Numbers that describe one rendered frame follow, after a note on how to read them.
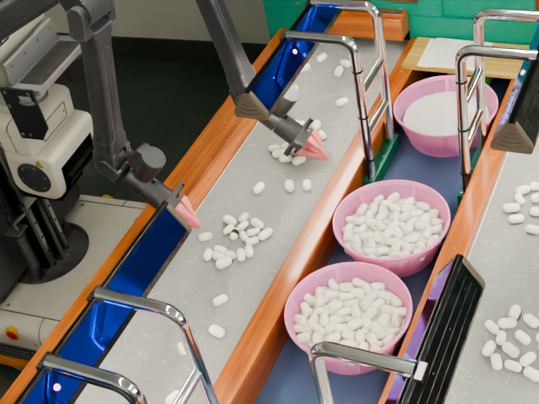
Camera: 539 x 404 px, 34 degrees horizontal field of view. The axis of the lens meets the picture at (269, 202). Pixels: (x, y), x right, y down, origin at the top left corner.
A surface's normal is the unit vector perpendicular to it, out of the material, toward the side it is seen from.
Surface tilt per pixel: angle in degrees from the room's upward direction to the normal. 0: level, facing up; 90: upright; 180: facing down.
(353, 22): 90
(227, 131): 0
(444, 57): 0
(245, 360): 0
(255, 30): 90
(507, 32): 90
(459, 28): 90
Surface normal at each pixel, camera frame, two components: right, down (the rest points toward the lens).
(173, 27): -0.36, 0.66
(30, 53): 0.92, 0.11
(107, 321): 0.66, -0.26
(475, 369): -0.18, -0.74
